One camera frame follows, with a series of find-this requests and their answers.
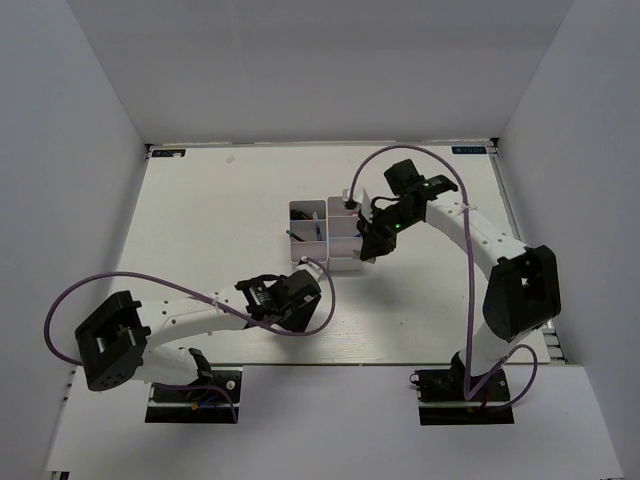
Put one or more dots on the white organizer box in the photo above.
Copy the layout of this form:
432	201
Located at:
314	250
344	240

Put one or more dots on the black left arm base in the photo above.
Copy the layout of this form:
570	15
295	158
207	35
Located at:
200	406

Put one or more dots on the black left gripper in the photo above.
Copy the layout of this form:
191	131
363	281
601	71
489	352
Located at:
299	321

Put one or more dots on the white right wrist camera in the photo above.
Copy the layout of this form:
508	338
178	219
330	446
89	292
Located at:
357	203

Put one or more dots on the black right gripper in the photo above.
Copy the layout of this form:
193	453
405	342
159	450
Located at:
375	242

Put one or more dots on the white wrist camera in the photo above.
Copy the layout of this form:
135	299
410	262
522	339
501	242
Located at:
311	267
357	203

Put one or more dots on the dark blue pen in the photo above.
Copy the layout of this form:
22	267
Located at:
317	226

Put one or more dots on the black item in organizer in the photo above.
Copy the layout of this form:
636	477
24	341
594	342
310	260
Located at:
300	215

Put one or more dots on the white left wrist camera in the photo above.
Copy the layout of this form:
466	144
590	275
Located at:
311	267

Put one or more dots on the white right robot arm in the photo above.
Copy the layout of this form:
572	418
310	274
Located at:
523	289

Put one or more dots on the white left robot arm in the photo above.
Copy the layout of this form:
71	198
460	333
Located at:
127	339

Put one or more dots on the green gel pen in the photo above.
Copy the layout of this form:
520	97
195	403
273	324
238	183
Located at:
304	236

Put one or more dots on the white right organizer box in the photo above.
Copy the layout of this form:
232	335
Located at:
344	240

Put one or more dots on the white left organizer box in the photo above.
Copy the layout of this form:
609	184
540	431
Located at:
314	250

